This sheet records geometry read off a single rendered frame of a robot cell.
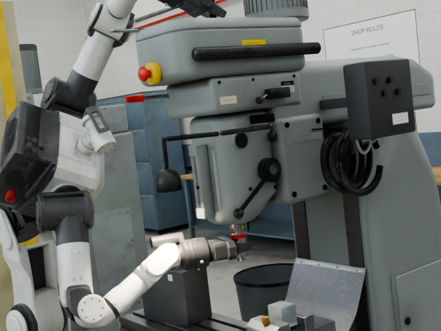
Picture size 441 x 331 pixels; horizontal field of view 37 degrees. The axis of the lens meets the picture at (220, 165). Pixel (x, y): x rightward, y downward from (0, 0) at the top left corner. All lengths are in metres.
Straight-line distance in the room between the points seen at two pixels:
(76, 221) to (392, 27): 5.31
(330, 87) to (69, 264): 0.95
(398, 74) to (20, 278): 1.35
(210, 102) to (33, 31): 9.84
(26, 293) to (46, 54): 9.44
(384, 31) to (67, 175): 5.27
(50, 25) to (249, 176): 9.96
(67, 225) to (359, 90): 0.88
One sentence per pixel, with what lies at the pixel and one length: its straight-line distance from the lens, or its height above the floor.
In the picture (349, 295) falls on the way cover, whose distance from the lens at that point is 2.18.
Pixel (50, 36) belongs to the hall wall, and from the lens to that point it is 11.65.
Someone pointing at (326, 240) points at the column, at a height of 1.17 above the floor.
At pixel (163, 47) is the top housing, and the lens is 1.79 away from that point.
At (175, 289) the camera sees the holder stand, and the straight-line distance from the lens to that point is 2.27.
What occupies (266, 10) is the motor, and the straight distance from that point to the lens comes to 2.04.
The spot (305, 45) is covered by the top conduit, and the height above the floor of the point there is 1.80.
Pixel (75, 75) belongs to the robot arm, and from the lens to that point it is 2.14.
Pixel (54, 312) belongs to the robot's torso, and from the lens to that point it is 2.32.
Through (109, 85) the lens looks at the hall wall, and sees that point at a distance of 11.37.
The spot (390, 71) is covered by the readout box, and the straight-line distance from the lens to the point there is 1.91.
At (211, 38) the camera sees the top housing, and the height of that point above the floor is 1.83.
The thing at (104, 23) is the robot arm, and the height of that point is 1.94.
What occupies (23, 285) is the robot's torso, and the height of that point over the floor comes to 1.15.
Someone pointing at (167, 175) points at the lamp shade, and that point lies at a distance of 1.78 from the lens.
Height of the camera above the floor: 1.64
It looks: 5 degrees down
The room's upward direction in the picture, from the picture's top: 7 degrees counter-clockwise
